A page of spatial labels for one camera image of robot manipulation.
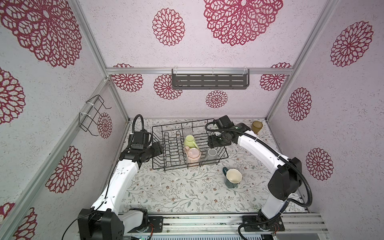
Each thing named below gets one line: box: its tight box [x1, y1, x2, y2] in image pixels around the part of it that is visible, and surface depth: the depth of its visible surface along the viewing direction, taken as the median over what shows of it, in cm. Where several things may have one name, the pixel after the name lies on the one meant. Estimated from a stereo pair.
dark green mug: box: [222, 167, 242, 189], surface depth 83 cm
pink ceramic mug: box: [184, 146, 202, 167], surface depth 87 cm
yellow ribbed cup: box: [251, 120, 263, 134], surface depth 112 cm
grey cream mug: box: [204, 148, 218, 164], surface depth 89 cm
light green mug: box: [184, 135, 200, 150], surface depth 94 cm
